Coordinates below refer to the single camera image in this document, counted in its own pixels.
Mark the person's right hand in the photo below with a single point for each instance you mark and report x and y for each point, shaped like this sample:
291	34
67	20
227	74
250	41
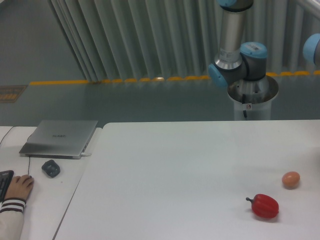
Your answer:
20	187

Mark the cream striped sleeve forearm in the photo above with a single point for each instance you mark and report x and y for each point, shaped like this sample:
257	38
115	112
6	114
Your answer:
12	218

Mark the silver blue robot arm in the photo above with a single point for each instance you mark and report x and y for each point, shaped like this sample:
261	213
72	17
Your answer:
235	60

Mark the red toy pepper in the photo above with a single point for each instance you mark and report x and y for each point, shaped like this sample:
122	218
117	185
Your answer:
264	206

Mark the black keyboard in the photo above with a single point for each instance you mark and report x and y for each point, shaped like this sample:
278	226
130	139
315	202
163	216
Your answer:
5	180

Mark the silver closed laptop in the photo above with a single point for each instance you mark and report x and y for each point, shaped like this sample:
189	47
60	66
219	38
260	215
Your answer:
60	139

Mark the white laptop dongle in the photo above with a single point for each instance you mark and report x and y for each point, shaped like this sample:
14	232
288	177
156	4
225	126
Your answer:
85	154

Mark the pale pleated curtain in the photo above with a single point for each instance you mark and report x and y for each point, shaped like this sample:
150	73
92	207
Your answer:
139	39

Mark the brown egg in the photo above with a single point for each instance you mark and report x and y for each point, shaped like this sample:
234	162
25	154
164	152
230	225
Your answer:
291	179

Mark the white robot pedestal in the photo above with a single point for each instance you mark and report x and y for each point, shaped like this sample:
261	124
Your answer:
252	100

